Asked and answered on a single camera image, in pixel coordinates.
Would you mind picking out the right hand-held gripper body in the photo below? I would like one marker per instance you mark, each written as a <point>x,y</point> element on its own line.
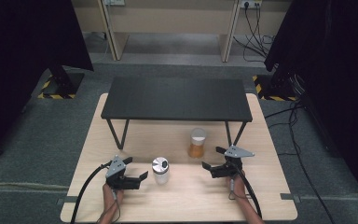
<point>231,168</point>

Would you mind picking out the glass jar with silver lid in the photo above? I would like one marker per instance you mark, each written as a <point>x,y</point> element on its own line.
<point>161,177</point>

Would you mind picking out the grey tape patch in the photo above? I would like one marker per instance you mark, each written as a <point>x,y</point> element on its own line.
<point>70,199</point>
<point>289,196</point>

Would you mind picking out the black curtain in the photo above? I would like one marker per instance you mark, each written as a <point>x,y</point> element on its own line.
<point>338,62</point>
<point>18,46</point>

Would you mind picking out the orange jar with white lid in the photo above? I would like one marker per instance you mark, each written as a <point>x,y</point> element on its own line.
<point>196,151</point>

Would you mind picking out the person's left hand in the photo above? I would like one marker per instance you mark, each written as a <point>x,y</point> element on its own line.
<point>112,197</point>

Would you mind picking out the person's right hand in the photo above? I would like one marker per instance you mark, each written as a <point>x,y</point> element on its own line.
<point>238,186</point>

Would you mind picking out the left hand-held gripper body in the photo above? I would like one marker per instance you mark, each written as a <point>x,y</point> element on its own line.
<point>119,180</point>

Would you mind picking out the black shelf with metal legs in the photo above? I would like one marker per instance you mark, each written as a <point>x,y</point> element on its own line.
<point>174,99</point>

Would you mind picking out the black stand base striped tape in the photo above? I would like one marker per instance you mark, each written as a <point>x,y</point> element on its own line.
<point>265,85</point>
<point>74,82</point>

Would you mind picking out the white wall socket with plugs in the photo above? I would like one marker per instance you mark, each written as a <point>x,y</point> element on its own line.
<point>251,3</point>

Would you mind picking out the beige desk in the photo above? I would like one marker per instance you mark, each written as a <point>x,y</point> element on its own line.
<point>174,18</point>

